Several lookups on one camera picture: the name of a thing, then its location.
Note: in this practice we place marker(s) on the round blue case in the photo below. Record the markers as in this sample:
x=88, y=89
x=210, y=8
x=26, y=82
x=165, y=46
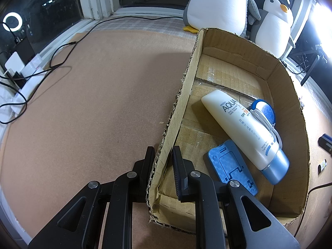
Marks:
x=264, y=110

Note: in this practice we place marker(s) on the white patterned cylinder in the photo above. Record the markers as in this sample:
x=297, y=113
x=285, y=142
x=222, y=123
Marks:
x=323, y=164

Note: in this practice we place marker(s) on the cardboard box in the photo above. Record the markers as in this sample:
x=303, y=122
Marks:
x=290, y=134

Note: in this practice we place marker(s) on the blue folding phone stand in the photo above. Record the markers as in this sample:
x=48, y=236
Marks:
x=228, y=158

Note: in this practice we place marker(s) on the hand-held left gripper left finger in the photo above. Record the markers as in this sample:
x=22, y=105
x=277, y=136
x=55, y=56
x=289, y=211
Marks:
x=145, y=168

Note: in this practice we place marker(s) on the white power strip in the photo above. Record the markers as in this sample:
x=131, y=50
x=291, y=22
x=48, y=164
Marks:
x=31, y=72

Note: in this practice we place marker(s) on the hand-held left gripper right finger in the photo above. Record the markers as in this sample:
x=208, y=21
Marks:
x=179, y=173

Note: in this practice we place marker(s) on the brown mat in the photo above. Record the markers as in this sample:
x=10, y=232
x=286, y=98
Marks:
x=90, y=96

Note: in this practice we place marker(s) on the white sunscreen bottle blue cap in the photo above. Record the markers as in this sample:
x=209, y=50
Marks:
x=233, y=124

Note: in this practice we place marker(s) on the black box device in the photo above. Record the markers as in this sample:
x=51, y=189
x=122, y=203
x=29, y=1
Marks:
x=24, y=49

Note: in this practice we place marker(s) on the large penguin plush toy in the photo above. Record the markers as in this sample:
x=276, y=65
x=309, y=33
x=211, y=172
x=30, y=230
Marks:
x=217, y=5

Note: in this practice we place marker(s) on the small penguin plush toy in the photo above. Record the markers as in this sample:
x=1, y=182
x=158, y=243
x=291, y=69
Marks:
x=272, y=28

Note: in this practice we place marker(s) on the white power adapter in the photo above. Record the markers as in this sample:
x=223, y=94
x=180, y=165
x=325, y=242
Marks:
x=13, y=61

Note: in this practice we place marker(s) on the short black tube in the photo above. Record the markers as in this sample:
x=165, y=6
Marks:
x=325, y=142

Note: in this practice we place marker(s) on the black tripod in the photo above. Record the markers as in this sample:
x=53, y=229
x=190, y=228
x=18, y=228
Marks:
x=311, y=70

